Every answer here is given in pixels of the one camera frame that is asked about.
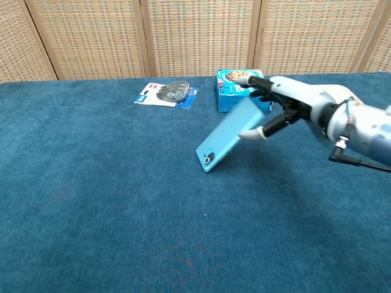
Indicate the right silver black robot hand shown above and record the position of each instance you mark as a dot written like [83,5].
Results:
[301,94]

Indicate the black smartphone with blue back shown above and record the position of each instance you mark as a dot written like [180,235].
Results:
[227,137]

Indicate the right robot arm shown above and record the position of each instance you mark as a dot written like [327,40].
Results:
[366,131]

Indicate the blue cookie box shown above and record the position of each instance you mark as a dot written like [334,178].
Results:
[227,97]

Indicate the woven bamboo folding screen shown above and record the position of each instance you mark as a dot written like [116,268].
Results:
[195,36]

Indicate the tape rolls blister pack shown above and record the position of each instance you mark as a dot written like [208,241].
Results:
[171,94]

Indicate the blue carpet table cover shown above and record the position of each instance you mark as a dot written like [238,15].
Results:
[122,198]

